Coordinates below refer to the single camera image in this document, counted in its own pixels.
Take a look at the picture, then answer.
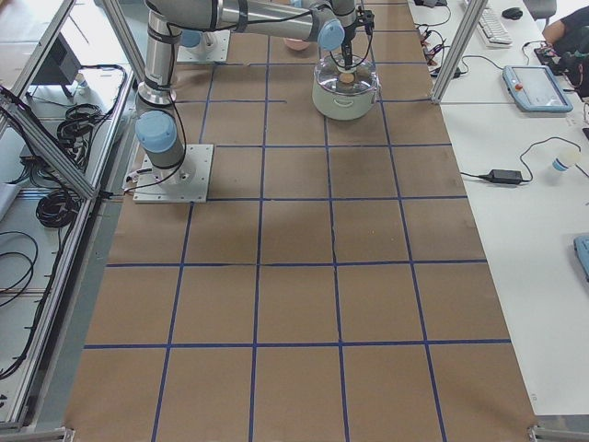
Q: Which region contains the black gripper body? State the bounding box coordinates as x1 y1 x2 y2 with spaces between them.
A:
338 5 375 46

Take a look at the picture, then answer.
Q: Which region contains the beige egg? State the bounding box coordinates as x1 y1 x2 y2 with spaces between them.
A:
339 73 354 84

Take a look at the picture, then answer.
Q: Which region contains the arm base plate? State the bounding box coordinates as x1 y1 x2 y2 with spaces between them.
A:
133 144 214 204
177 29 230 64

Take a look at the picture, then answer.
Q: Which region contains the brown paper table mat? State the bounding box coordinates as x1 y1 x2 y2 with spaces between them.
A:
64 1 535 441

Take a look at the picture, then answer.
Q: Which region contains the aluminium frame post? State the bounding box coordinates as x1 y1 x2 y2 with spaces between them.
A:
431 0 488 104

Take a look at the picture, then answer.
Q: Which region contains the black power adapter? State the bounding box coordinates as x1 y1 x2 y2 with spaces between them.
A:
487 169 525 185

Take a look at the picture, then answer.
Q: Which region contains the white keyboard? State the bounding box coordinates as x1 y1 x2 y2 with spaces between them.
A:
477 6 513 48

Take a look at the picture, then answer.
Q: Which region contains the paper cup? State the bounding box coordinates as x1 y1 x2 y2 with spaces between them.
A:
551 148 582 173

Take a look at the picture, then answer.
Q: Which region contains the pink bowl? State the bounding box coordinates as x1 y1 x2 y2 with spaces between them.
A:
283 38 310 52

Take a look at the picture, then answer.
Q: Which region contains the pale green cooking pot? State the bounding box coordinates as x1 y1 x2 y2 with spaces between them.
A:
312 78 380 121

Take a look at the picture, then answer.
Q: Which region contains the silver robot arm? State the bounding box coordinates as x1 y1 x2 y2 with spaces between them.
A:
180 29 217 52
135 1 374 201

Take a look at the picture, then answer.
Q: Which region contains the blue teach pendant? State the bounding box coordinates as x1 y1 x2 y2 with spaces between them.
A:
502 65 573 113

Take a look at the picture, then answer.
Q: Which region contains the glass pot lid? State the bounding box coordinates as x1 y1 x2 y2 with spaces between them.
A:
314 53 379 96

